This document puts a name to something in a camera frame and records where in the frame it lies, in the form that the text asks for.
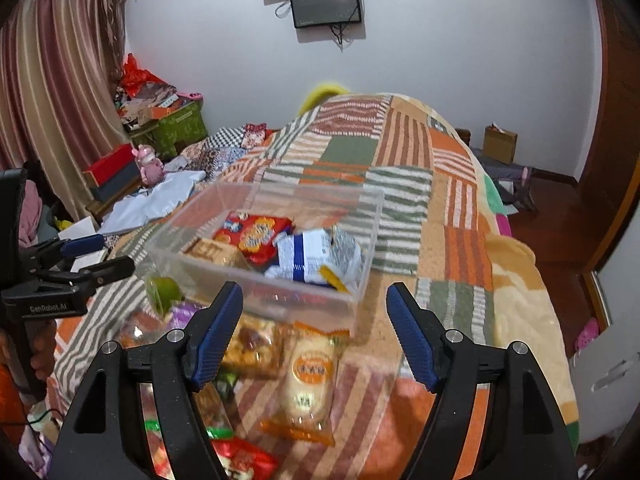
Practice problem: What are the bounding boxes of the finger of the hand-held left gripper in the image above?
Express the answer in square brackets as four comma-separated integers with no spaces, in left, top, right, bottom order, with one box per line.
[22,234,106,273]
[37,256,137,303]

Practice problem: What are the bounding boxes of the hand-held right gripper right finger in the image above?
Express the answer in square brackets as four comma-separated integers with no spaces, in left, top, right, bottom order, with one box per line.
[386,282,581,480]

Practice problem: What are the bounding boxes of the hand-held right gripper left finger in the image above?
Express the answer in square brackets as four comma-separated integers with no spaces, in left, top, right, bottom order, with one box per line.
[50,281,244,480]

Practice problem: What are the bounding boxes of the orange bread packet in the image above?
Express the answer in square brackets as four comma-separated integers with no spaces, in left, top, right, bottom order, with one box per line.
[260,322,351,448]

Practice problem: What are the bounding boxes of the clear plastic container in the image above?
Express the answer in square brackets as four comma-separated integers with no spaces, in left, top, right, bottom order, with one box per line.
[145,182,386,338]

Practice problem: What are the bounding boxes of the person's left hand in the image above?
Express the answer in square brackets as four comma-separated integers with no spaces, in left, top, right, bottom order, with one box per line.
[29,329,57,382]

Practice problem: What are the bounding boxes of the brown snack packet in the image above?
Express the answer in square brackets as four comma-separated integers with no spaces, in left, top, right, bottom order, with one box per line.
[220,314,288,380]

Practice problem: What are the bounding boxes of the purple snack packet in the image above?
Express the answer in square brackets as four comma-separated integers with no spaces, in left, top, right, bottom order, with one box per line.
[169,301,211,328]

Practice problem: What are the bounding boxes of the pink garment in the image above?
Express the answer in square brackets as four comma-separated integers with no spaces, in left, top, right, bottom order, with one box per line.
[19,179,47,250]

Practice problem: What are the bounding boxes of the green round snack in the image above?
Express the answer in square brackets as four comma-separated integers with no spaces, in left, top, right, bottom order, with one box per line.
[146,276,183,318]

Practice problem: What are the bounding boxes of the grey box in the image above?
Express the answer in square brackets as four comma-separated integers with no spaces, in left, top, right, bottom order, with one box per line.
[90,162,142,202]

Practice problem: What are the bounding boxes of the white plastic bag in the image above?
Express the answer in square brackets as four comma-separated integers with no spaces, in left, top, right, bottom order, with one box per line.
[102,170,207,235]

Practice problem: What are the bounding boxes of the red box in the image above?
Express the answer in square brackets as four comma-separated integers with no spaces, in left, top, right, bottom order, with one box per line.
[82,143,137,187]

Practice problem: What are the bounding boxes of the tan cracker packet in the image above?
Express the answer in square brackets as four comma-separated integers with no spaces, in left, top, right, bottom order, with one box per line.
[181,236,251,273]

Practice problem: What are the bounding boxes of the pink plush toy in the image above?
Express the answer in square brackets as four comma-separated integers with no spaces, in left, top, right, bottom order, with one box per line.
[133,143,166,187]

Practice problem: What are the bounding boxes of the red and white snack packet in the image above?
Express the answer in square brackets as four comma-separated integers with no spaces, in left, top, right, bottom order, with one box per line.
[212,437,280,480]

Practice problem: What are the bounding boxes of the blue and white snack packet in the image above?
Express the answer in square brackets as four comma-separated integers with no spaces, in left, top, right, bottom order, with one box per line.
[264,226,363,293]

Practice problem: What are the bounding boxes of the green storage box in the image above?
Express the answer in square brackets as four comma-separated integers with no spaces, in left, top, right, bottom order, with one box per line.
[129,100,209,159]

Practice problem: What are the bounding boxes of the striped curtain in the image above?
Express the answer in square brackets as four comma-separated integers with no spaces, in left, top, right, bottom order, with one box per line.
[0,0,132,223]

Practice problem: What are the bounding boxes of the pile of papers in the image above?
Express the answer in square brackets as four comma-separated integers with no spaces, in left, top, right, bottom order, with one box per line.
[114,82,203,128]

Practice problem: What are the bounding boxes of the checkered cloth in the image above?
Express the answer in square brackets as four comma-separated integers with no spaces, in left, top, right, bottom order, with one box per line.
[179,124,282,182]

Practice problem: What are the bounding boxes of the pink slipper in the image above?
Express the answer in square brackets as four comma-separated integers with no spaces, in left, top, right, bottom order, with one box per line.
[574,317,601,352]

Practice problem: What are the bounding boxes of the red plastic bag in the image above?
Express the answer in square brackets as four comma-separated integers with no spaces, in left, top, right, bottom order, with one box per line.
[120,53,167,97]

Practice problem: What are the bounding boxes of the dark clothes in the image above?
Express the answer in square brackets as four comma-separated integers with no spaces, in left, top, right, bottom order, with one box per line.
[497,166,540,217]

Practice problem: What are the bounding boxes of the white board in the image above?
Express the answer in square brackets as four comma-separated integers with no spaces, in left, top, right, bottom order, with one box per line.
[569,317,640,443]

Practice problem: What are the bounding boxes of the cardboard box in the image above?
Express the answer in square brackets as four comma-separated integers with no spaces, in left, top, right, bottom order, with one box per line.
[482,125,519,166]

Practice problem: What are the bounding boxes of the yellow object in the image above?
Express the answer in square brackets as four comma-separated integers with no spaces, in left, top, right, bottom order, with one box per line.
[299,82,352,113]

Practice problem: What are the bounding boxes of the wooden door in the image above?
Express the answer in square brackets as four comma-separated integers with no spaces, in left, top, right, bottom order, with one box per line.
[577,0,640,273]

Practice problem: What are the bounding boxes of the small black monitor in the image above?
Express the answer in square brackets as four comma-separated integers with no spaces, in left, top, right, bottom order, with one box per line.
[289,0,363,29]

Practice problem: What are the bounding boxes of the black cable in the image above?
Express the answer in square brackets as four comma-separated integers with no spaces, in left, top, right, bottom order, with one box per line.
[0,390,67,432]

